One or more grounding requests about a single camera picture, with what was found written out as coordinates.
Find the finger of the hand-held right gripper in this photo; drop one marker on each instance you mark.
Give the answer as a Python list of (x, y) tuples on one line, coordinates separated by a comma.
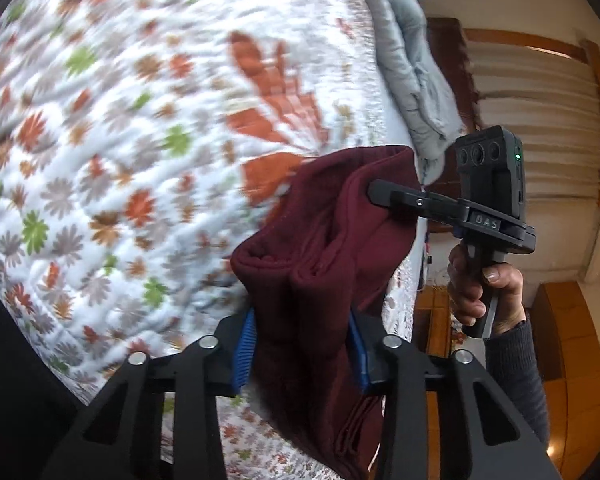
[(415, 202)]

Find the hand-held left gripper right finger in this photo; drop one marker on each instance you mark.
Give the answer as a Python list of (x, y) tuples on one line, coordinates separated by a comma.
[(361, 355)]

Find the dark wooden headboard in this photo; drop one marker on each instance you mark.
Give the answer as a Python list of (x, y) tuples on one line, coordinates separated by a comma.
[(455, 65)]

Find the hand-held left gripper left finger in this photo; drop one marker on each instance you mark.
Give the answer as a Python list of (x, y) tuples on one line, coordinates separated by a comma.
[(243, 355)]

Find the grey-blue duvet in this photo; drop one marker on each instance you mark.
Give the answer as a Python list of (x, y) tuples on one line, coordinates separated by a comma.
[(415, 75)]

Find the floral quilted bedspread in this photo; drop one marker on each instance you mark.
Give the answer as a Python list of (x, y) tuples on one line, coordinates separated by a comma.
[(105, 125)]

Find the person's right forearm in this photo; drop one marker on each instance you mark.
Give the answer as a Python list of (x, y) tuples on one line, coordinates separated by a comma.
[(522, 375)]

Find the beige striped curtain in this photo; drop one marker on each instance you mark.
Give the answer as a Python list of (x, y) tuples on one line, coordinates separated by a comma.
[(535, 115)]

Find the maroon pants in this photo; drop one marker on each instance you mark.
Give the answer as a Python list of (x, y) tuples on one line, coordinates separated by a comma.
[(330, 270)]

